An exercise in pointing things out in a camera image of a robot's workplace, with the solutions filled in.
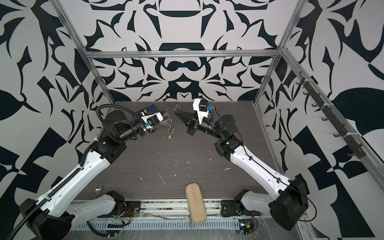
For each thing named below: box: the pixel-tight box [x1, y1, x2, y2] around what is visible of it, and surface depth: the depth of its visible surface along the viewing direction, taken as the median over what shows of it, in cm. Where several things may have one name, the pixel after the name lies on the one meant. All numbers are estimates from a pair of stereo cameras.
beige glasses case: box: [185, 183, 207, 225], surface depth 74 cm
